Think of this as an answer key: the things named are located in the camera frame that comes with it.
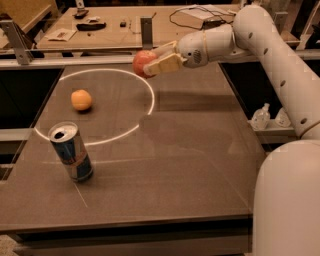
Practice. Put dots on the blue silver drink can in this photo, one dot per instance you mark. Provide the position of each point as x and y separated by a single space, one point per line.
67 142

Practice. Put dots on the left metal bracket post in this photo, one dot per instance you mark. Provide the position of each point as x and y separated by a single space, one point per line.
21 51

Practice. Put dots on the middle metal bracket post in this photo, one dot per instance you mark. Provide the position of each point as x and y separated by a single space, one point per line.
146 32

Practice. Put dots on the clear sanitizer bottle right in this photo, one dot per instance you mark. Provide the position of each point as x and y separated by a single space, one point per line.
282 118

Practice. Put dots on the black tool top left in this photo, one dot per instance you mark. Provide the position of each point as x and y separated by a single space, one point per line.
81 13

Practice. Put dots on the white papers back desk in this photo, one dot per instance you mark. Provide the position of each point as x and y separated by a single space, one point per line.
204 12

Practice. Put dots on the black power adapter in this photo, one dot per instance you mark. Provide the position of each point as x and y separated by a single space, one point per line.
208 24

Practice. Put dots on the orange fruit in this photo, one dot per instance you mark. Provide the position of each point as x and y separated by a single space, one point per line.
81 100

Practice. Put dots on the small black object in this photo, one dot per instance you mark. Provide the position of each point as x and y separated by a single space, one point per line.
123 24

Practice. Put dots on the clear sanitizer bottle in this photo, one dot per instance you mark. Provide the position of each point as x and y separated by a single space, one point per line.
282 118
261 118

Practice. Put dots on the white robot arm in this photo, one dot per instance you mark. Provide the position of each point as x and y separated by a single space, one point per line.
286 214

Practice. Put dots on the clear sanitizer bottle left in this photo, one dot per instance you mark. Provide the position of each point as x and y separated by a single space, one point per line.
261 118

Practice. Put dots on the red apple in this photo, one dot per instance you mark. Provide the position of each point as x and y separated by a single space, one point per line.
142 58

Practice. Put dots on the tan paper note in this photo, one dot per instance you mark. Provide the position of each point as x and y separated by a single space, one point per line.
61 35

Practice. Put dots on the black device on desk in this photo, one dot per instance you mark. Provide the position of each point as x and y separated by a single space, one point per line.
90 26

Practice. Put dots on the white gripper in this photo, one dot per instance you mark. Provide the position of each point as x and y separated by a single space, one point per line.
192 50

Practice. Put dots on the wooden back desk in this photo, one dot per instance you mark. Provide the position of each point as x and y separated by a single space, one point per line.
168 24

